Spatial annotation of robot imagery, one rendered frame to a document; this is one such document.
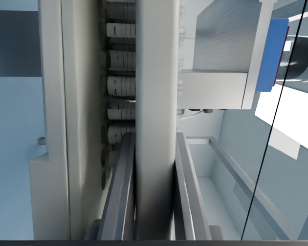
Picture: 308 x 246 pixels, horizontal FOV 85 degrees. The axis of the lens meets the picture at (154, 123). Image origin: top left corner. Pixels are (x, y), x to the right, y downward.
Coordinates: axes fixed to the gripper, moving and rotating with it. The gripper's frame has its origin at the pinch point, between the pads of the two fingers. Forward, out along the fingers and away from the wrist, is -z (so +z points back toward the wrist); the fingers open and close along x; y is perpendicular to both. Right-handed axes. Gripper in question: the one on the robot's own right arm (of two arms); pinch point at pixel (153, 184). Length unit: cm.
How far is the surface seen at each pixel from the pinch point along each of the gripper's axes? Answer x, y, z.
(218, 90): -18.4, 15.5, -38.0
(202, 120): -119, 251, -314
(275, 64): -35, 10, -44
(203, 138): -50, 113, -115
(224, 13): -26, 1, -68
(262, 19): -27, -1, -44
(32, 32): 39, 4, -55
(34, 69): 41, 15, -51
